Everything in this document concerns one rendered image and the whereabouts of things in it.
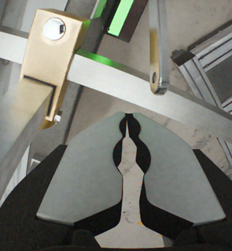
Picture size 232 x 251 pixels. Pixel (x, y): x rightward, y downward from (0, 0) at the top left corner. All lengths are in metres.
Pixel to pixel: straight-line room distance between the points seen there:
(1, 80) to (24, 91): 0.35
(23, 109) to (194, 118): 0.18
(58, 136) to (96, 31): 0.23
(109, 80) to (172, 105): 0.08
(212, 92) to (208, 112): 0.73
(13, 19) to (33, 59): 0.29
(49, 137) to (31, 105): 0.29
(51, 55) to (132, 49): 0.88
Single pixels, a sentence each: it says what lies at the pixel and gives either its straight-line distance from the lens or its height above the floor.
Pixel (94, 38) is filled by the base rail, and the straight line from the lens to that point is 0.36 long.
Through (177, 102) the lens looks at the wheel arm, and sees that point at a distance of 0.23.
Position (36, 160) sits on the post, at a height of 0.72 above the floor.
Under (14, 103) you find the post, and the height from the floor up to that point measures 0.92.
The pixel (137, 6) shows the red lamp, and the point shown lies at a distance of 0.35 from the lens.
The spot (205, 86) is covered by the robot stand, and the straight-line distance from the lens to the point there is 0.96.
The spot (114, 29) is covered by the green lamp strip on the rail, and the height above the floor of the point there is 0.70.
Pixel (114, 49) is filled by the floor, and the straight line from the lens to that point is 1.07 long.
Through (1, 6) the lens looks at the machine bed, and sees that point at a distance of 0.49.
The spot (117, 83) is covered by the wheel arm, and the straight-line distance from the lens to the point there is 0.22.
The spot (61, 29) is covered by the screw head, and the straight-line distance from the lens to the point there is 0.20.
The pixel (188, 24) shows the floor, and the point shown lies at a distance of 1.11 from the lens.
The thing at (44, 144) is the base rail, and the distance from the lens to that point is 0.48.
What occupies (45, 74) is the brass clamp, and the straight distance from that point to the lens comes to 0.22.
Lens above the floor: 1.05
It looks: 59 degrees down
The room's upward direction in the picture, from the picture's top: 178 degrees counter-clockwise
